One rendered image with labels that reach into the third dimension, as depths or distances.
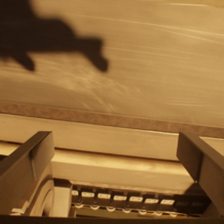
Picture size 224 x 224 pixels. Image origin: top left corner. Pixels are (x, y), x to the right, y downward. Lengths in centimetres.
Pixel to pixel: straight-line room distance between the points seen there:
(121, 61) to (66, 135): 24
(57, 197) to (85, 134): 29
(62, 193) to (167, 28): 56
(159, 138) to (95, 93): 20
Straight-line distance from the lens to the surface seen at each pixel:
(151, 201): 74
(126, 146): 45
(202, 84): 36
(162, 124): 40
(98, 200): 71
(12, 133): 51
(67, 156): 47
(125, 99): 34
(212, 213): 75
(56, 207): 65
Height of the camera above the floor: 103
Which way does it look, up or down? 51 degrees down
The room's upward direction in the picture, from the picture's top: 175 degrees counter-clockwise
